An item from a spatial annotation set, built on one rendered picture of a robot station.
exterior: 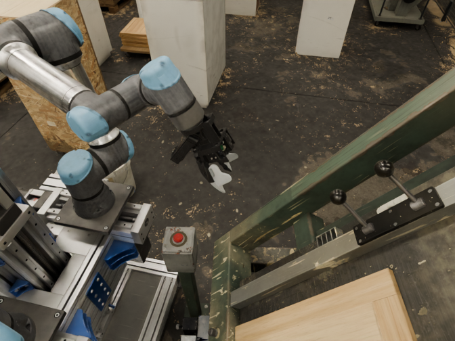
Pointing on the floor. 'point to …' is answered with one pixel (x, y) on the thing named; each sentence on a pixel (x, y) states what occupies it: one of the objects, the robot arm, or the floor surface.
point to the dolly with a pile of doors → (135, 38)
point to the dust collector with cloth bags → (397, 11)
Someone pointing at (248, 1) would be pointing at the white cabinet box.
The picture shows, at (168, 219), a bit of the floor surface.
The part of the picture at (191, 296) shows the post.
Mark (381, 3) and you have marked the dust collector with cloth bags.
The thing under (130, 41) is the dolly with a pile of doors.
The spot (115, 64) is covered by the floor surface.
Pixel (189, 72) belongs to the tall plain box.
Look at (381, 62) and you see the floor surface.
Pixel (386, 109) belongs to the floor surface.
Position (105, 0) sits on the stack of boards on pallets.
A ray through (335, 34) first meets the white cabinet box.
